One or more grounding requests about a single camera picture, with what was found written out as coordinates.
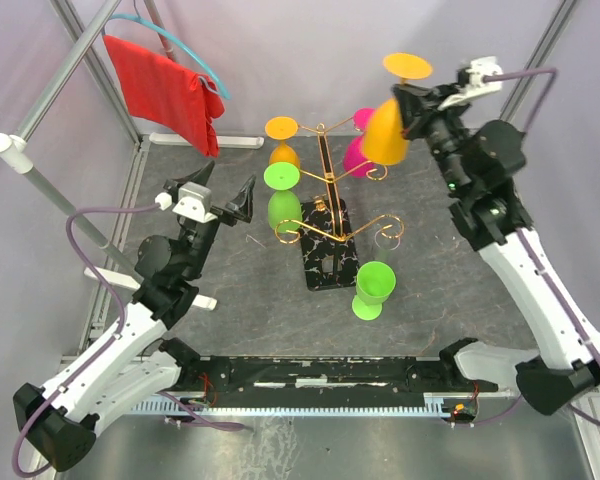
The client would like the white cable duct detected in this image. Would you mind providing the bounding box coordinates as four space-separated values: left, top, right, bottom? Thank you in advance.
129 390 454 415

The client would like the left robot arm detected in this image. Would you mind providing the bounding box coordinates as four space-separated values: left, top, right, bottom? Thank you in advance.
11 161 256 478

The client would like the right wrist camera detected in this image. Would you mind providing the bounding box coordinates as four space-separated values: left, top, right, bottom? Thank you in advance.
438 56 503 111

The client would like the green goblet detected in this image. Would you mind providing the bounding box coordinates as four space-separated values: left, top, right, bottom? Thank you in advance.
351 261 397 321
263 162 302 234

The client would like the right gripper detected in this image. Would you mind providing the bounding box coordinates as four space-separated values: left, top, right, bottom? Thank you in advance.
398 81 477 195

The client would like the red cloth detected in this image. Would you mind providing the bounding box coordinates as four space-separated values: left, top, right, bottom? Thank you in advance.
103 35 225 157

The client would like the clear wine glass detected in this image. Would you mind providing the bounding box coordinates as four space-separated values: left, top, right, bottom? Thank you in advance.
373 230 401 264

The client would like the green goblet front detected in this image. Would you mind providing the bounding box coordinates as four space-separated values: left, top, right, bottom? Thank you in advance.
351 261 397 321

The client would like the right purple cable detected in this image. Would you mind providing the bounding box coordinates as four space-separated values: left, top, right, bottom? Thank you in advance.
472 67 600 429

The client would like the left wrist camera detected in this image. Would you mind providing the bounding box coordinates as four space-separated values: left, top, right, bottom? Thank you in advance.
155 182 217 223

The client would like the gold wine glass rack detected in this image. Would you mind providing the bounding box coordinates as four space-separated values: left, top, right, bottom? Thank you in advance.
274 123 405 291

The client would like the teal clothes hanger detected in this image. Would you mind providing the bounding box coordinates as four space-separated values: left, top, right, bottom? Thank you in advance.
108 0 232 101

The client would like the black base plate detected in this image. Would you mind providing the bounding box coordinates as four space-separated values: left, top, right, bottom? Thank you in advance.
167 356 498 397

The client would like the magenta goblet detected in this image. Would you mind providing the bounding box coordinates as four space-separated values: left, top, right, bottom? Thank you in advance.
342 107 388 181

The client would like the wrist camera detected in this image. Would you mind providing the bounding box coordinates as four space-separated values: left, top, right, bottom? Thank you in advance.
438 56 503 111
155 182 217 223

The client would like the orange goblet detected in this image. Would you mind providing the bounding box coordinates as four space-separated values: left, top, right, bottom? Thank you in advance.
360 52 433 166
265 116 300 168

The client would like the white clothes stand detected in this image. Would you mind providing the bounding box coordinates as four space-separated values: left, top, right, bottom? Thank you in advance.
0 0 265 311

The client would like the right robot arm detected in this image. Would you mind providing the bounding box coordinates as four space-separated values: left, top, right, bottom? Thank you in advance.
392 84 600 415

